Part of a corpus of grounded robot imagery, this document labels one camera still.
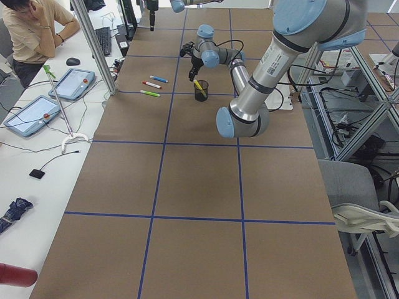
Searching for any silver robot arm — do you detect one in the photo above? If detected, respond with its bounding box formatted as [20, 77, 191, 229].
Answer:
[192, 1, 368, 138]
[145, 0, 214, 31]

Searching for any folded blue umbrella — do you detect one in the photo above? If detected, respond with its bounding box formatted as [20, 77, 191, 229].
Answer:
[1, 197, 34, 233]

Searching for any seated person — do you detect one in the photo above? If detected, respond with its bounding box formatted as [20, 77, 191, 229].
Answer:
[1, 1, 80, 88]

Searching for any small black pad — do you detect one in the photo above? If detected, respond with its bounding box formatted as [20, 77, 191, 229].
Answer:
[29, 169, 45, 179]

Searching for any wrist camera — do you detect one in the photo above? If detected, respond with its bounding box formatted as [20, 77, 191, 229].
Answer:
[180, 42, 195, 57]

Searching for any teach pendant tablet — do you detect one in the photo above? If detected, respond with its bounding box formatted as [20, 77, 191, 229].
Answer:
[4, 95, 60, 137]
[55, 68, 95, 101]

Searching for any grabber stick tool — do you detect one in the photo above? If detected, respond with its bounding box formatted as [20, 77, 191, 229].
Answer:
[43, 65, 89, 154]

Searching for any green highlighter pen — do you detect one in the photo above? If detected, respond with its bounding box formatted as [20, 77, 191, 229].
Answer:
[140, 90, 160, 97]

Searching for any red cylinder bottle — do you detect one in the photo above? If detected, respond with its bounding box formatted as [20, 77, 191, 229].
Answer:
[1, 263, 38, 287]

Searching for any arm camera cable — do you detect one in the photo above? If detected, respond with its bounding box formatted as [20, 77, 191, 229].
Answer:
[214, 39, 283, 115]

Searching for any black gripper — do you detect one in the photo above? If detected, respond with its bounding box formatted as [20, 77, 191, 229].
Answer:
[147, 0, 159, 31]
[189, 56, 203, 82]

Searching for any grey office chair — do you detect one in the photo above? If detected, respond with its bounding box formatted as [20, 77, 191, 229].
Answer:
[318, 159, 398, 256]

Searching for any black mesh pen holder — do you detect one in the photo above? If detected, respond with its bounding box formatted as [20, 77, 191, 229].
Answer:
[194, 79, 208, 102]

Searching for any far teach pendant tablet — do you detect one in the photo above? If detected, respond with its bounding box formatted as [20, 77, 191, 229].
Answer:
[55, 68, 95, 101]

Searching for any red cap white marker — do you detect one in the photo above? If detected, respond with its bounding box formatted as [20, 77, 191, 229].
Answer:
[142, 81, 162, 90]

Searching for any black keyboard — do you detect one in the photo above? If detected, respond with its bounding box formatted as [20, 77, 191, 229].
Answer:
[94, 27, 112, 56]

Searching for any blue highlighter pen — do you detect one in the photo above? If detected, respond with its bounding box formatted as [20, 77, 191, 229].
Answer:
[149, 75, 169, 83]

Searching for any near teach pendant tablet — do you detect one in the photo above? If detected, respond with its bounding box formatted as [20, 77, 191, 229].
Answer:
[4, 95, 60, 137]

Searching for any aluminium frame post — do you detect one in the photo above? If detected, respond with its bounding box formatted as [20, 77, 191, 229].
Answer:
[70, 0, 117, 95]

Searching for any black computer mouse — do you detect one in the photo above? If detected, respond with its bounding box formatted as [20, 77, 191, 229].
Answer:
[65, 57, 80, 66]

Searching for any yellow highlighter pen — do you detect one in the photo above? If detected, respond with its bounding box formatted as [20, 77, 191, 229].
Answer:
[194, 79, 207, 98]

